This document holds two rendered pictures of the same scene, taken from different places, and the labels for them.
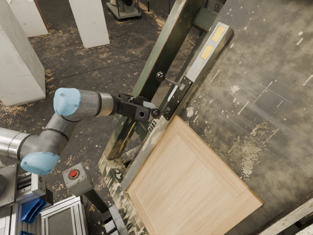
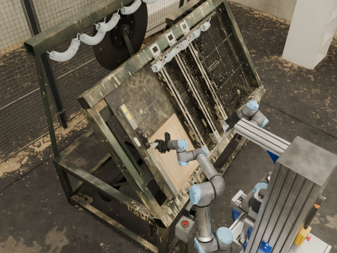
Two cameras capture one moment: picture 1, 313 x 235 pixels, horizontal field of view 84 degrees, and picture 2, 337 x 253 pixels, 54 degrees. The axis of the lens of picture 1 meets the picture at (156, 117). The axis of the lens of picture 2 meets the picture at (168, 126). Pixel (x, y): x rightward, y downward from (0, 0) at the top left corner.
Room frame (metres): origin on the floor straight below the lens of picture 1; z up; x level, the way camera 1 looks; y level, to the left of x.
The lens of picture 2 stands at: (1.11, 1.71, 3.38)
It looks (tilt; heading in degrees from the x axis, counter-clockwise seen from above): 44 degrees down; 246
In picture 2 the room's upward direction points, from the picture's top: straight up
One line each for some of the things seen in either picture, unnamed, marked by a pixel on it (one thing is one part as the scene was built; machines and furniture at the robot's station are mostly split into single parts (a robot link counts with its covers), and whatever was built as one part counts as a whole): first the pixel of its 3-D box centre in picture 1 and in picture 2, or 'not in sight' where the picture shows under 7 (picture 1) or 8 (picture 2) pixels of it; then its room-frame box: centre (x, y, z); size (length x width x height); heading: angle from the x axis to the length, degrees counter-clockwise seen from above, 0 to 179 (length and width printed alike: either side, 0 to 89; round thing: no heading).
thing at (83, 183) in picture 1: (78, 180); (184, 229); (0.43, 0.49, 0.84); 0.12 x 0.12 x 0.18; 33
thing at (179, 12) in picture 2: not in sight; (187, 41); (-0.50, -1.37, 1.38); 0.70 x 0.15 x 0.85; 33
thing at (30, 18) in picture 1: (28, 17); not in sight; (4.65, 3.13, 0.36); 0.58 x 0.45 x 0.72; 114
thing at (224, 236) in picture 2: not in sight; (223, 238); (0.31, 0.84, 1.20); 0.13 x 0.12 x 0.14; 173
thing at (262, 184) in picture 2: not in sight; (261, 192); (-0.15, 0.63, 1.20); 0.13 x 0.12 x 0.14; 25
